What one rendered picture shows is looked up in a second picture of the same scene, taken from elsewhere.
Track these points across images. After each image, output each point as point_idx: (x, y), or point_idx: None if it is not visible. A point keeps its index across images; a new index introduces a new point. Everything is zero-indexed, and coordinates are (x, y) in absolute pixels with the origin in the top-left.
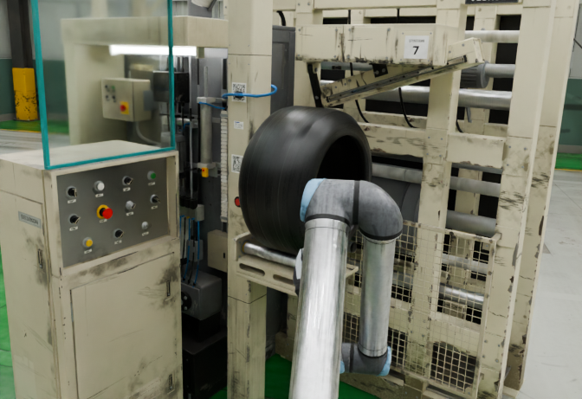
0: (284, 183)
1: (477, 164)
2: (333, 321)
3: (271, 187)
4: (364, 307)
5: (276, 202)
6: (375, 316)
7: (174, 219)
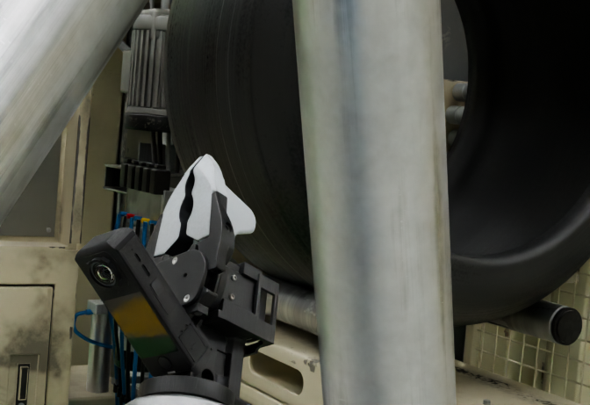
0: None
1: None
2: None
3: (219, 9)
4: (320, 359)
5: (226, 58)
6: (356, 402)
7: (70, 192)
